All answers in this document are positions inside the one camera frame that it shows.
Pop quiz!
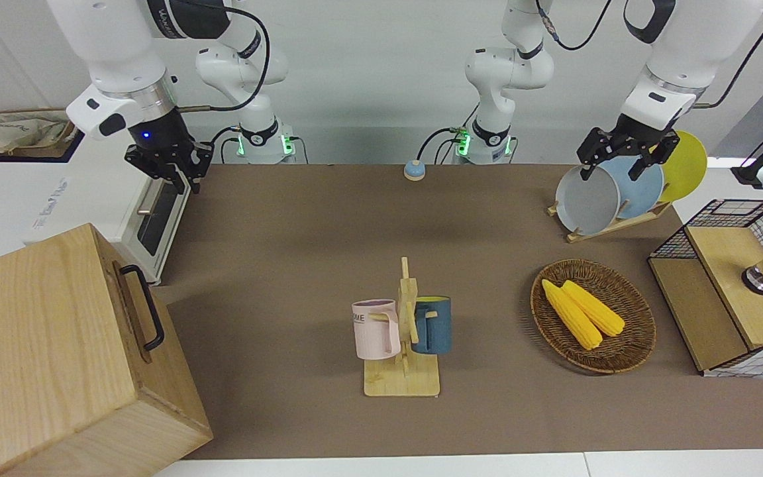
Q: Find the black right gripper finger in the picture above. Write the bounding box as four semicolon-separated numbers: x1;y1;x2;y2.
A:
124;146;184;195
185;140;215;195

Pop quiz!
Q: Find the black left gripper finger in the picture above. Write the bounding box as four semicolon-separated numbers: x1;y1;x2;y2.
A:
628;132;681;182
577;129;621;184

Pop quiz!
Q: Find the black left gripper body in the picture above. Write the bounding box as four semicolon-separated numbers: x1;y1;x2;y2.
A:
613;112;671;154

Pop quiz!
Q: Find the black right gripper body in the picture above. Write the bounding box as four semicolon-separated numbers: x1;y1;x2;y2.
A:
128;109;194;167

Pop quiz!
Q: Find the light wooden drawer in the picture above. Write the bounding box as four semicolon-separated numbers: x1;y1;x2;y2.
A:
109;257;174;366

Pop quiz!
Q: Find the yellow plate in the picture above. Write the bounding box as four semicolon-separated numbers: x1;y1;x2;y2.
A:
650;131;709;205

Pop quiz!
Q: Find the light blue plate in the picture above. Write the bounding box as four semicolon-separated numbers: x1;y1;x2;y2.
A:
597;156;666;221

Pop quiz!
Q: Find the grey plate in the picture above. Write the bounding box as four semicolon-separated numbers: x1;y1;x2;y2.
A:
555;164;623;238

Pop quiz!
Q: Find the wooden plate rack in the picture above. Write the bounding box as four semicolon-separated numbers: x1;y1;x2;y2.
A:
547;201;674;244

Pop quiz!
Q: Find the white toaster oven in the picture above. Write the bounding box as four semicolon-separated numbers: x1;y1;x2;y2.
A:
0;132;193;287

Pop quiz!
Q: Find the brown table mat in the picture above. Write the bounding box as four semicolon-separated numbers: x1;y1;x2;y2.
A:
153;162;763;461

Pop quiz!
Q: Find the beige paper bag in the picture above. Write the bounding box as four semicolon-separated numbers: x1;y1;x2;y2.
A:
0;109;79;159

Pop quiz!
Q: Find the yellow corn cob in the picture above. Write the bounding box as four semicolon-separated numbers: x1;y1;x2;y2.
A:
541;279;603;351
562;280;627;338

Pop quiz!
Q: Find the brown wicker basket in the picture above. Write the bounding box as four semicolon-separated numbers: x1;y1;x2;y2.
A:
531;259;658;376

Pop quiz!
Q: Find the dark teal mug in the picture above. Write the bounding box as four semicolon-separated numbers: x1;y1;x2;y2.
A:
411;296;453;356

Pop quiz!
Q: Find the pink mug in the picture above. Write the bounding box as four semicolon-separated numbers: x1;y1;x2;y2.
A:
352;299;401;361

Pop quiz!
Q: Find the wooden mug rack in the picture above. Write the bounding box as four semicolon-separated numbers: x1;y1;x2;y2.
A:
363;257;442;398

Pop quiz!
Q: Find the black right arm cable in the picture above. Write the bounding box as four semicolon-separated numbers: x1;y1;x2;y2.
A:
176;3;272;114

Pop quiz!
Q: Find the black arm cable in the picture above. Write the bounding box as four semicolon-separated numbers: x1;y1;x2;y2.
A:
176;3;272;114
535;0;763;111

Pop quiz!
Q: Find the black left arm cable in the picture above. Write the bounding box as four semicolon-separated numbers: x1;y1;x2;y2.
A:
535;0;763;111

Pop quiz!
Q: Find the black metal drawer handle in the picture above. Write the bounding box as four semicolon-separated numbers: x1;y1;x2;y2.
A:
120;264;166;352

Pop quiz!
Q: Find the wire shelf with wooden boards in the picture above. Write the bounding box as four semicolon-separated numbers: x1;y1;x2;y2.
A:
648;199;763;379

